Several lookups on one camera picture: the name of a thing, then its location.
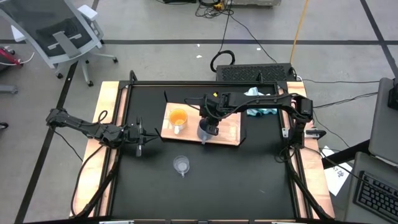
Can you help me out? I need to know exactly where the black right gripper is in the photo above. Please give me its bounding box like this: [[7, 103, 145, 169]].
[[198, 94, 226, 138]]

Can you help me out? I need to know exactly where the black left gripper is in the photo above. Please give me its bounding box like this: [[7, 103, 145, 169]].
[[126, 116, 159, 158]]

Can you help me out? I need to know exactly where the grey mug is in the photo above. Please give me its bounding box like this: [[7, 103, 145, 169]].
[[196, 119, 218, 146]]

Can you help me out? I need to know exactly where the yellow and white mug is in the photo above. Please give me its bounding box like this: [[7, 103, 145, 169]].
[[169, 108, 188, 136]]

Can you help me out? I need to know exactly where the clear glass cup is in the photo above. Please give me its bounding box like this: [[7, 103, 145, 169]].
[[172, 155, 190, 179]]

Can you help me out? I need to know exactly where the wooden cutting board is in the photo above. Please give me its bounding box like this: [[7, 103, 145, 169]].
[[154, 90, 248, 147]]

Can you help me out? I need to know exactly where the light blue cloth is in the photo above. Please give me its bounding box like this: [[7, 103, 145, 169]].
[[244, 86, 278, 118]]

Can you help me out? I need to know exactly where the black perforated computer case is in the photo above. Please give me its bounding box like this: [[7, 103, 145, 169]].
[[215, 63, 296, 83]]

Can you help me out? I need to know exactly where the wooden table side board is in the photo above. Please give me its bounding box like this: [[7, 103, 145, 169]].
[[285, 81, 336, 218], [68, 81, 121, 218]]

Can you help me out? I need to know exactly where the black clamp device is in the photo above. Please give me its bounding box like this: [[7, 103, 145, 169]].
[[306, 129, 327, 138]]

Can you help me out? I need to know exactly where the grey office chair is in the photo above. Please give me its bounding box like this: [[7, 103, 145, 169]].
[[0, 0, 119, 88]]

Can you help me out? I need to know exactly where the grey box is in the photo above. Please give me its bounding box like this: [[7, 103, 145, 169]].
[[231, 0, 282, 7]]

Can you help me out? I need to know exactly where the white paper sheet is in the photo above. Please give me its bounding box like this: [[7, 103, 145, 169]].
[[320, 145, 354, 197]]

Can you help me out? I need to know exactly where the grey metal foot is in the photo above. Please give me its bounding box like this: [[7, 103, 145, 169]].
[[0, 84, 18, 95]]

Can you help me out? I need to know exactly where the red tool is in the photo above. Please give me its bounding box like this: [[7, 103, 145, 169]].
[[0, 45, 23, 67]]

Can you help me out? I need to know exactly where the grey laptop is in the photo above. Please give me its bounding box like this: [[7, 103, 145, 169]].
[[368, 77, 398, 166]]

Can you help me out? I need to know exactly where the black keyboard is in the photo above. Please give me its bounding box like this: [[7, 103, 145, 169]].
[[353, 170, 398, 223]]

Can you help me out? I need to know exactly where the coiled black cable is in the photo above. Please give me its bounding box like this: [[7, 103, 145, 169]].
[[210, 49, 236, 73]]

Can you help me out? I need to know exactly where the black frame strut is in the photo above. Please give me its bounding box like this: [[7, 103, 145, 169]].
[[285, 152, 331, 220], [74, 149, 122, 218]]

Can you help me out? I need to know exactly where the black cable tangle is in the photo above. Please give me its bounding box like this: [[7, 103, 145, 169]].
[[194, 0, 234, 19]]

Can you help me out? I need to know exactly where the yellow cable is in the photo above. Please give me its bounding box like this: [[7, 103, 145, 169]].
[[289, 0, 309, 65]]

